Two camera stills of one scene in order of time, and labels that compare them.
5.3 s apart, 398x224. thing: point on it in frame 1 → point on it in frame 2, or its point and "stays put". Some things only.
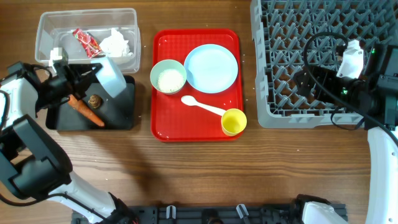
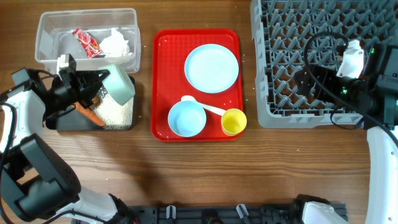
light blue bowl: [110, 76] → [186, 119]
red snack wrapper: [89, 44] stays put
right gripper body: [314, 86] stays put
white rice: [170, 81] → [113, 115]
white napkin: [114, 45] stays put
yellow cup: [233, 121] stays put
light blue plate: [211, 68] stays put
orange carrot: [82, 107] stays put
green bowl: [168, 76] → [119, 86]
